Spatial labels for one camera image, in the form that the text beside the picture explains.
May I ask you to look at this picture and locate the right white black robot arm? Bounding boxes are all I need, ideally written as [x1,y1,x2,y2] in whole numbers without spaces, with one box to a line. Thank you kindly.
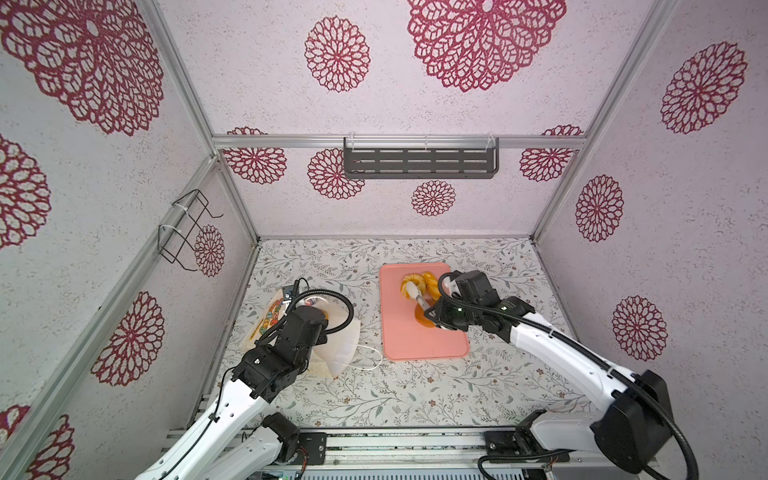
[425,270,688,474]

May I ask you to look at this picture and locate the pink plastic tray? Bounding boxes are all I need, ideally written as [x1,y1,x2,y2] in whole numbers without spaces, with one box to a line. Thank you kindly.
[379,262,469,361]

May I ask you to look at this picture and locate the white printed paper bag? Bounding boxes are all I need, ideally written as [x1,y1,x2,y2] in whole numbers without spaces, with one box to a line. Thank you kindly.
[241,287,385,382]

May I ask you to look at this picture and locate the grey slotted wall shelf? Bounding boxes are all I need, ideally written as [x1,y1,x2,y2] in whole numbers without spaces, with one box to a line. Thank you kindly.
[342,137,500,180]

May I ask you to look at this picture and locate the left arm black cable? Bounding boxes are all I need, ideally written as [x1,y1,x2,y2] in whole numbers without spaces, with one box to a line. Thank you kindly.
[263,277,356,346]

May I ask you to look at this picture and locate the round fake bread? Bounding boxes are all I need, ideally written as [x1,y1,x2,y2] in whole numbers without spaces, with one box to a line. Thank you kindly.
[414,304,436,329]

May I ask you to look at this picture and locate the orange fake bread roll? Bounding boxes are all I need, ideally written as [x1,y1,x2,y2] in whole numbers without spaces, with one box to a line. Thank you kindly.
[400,274,427,300]

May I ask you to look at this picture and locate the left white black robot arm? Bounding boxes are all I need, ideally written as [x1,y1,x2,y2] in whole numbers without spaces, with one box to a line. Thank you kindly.
[138,306,328,479]

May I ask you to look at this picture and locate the black wire wall rack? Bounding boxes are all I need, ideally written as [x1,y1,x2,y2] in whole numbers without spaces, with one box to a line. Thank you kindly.
[156,189,226,277]

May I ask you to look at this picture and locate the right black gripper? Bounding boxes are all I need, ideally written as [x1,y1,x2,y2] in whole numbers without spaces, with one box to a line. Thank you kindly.
[422,296,480,331]

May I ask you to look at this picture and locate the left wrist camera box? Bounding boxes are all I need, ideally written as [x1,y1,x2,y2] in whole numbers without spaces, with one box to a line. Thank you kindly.
[281,284,300,301]

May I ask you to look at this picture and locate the yellow fluted fake cake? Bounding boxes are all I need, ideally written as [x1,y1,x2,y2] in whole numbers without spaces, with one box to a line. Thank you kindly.
[421,272,441,300]

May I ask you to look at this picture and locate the metal tongs with white tips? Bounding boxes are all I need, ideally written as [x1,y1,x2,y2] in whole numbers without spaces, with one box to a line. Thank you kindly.
[404,281,431,312]

